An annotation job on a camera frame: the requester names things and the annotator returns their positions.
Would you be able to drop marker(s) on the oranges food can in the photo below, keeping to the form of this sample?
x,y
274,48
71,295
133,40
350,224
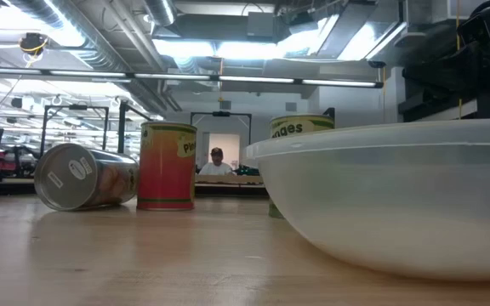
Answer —
x,y
300,125

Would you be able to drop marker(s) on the pineapple food can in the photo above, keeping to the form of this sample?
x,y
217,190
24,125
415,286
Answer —
x,y
166,170

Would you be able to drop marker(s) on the peaches food can blue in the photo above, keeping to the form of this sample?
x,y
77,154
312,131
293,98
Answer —
x,y
64,176

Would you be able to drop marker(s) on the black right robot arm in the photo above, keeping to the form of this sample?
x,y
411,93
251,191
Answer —
x,y
487,38

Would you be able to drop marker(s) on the wooden shelf black metal legs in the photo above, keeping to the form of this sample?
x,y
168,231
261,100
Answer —
x,y
228,179

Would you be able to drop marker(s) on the person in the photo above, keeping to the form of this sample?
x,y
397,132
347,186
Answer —
x,y
216,169

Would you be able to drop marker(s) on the long ceiling light strip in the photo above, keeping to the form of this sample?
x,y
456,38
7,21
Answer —
x,y
172,76

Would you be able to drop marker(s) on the translucent plastic bowl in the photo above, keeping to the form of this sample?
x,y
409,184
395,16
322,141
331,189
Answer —
x,y
398,191

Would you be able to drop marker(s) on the black gantry frame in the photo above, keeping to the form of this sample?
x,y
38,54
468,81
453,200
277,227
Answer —
x,y
221,114
75,107

